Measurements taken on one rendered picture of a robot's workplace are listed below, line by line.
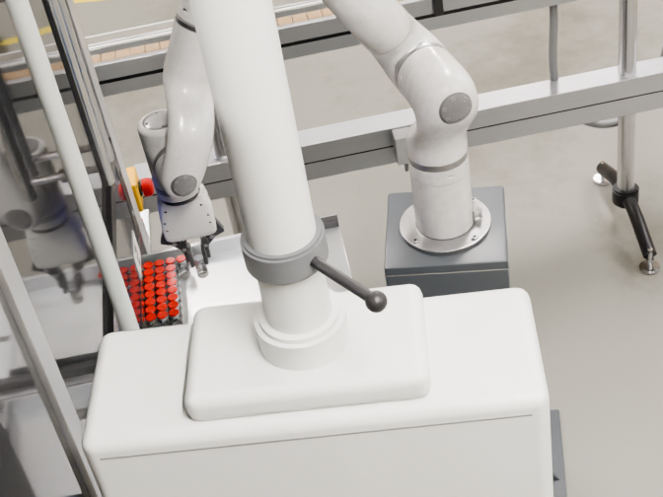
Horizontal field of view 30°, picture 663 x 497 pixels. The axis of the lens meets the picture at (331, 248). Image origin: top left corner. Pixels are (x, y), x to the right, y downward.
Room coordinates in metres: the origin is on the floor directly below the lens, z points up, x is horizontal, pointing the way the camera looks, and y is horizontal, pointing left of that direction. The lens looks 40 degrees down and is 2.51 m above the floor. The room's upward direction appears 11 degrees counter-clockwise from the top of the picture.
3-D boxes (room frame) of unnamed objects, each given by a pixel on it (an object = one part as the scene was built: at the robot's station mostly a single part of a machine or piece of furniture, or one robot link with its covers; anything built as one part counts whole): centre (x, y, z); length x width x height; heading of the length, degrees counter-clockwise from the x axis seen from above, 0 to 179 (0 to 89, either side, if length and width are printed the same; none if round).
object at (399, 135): (2.77, -0.28, 0.50); 0.12 x 0.05 x 0.09; 92
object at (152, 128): (1.85, 0.26, 1.25); 0.09 x 0.08 x 0.13; 13
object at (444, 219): (1.97, -0.24, 0.95); 0.19 x 0.19 x 0.18
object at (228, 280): (1.87, 0.28, 0.90); 0.34 x 0.26 x 0.04; 92
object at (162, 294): (1.87, 0.35, 0.90); 0.18 x 0.02 x 0.05; 2
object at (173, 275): (1.87, 0.32, 0.90); 0.18 x 0.02 x 0.05; 2
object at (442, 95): (1.94, -0.25, 1.16); 0.19 x 0.12 x 0.24; 13
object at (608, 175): (2.86, -0.90, 0.07); 0.50 x 0.08 x 0.14; 2
